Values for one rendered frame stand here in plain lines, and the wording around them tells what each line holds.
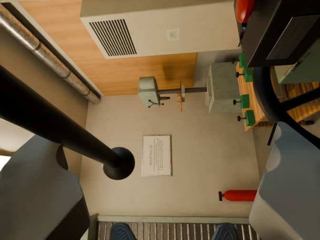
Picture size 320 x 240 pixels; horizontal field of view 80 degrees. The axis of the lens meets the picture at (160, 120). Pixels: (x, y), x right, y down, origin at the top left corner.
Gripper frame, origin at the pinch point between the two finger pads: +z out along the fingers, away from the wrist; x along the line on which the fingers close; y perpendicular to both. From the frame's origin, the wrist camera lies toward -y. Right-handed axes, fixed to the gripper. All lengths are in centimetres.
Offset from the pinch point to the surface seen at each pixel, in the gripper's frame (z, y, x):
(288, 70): 9.9, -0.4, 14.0
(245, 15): 7.6, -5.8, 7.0
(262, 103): 17.0, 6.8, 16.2
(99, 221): 159, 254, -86
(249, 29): 9.9, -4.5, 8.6
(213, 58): 236, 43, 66
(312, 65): 9.0, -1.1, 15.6
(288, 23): 5.3, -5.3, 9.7
